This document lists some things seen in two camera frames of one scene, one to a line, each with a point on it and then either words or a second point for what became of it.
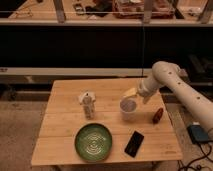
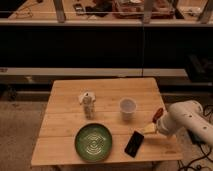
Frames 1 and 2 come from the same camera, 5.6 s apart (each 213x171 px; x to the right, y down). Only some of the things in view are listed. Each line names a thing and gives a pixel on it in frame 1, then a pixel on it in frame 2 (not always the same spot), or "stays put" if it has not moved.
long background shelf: [107, 12] stays put
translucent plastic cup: [128, 107] stays put
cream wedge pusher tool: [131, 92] to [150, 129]
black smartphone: [134, 143] stays put
